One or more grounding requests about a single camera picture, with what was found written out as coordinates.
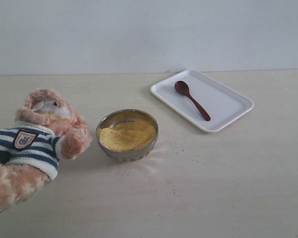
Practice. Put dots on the dark red wooden spoon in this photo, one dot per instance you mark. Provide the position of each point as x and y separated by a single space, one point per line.
183 88

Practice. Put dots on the stainless steel bowl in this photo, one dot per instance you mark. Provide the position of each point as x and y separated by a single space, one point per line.
126 115

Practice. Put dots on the white plastic tray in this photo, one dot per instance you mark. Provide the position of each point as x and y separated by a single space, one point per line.
222 103

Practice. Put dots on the plush teddy bear striped sweater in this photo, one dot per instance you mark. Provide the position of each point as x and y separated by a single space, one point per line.
46 130

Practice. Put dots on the yellow millet grains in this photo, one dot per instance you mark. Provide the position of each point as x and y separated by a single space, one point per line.
128 136

